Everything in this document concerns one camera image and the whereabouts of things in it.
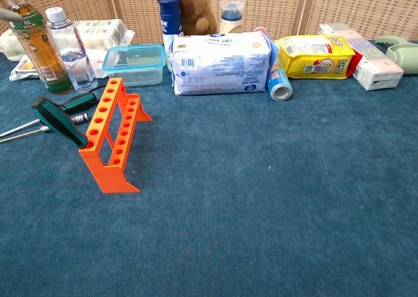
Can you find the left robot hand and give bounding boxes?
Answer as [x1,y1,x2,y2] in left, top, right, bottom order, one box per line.
[0,8,24,21]

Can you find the large green black screwdriver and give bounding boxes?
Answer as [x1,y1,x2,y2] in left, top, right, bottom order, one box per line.
[0,92,99,138]

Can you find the small thin green screwdriver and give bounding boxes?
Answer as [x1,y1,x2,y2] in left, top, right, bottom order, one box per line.
[31,96,89,149]

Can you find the orange test tube rack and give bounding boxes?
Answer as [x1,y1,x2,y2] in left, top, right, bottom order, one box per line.
[78,77,153,194]

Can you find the green tea bottle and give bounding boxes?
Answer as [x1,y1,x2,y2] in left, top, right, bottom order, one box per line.
[0,0,74,95]

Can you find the white packet red print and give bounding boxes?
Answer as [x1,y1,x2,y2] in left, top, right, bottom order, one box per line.
[8,55,45,82]

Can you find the clear water bottle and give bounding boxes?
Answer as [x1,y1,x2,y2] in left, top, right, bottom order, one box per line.
[44,7,99,93]

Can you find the white paper roll pack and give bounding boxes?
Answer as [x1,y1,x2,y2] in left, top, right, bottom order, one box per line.
[0,18,135,62]

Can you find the clear container blue lid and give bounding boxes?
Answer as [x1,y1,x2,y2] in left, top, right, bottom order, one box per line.
[102,43,167,87]

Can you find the blue cap spray can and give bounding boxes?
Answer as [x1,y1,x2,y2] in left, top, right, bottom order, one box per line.
[157,0,184,72]

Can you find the brown capybara plush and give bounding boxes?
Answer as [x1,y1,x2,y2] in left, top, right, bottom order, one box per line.
[156,0,218,37]

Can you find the white wet wipes pack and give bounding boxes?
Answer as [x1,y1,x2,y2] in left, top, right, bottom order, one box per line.
[170,31,274,97]

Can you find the cream bottle clear cap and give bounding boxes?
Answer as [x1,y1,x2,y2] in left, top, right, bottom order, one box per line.
[218,0,246,35]

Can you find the rattan folding screen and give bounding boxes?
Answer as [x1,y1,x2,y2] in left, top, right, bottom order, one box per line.
[0,0,418,45]

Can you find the blue plastic wrap roll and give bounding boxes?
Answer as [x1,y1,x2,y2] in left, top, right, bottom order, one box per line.
[253,26,293,102]

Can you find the yellow snack bag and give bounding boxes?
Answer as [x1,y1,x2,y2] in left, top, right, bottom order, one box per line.
[276,34,357,80]

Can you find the blue carpet table cover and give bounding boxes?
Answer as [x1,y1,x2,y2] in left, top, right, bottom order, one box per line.
[0,39,418,297]

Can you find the yellow red snack box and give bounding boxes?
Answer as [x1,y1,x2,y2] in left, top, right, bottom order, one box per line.
[347,50,364,79]

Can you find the pastel tissue box pack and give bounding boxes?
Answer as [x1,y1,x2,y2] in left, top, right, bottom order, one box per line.
[318,22,405,91]

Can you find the pale green lint roller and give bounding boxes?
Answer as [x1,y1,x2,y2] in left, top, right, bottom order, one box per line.
[374,35,418,75]

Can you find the silver metal handle screwdriver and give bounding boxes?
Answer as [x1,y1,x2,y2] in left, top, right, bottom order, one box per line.
[0,112,89,144]

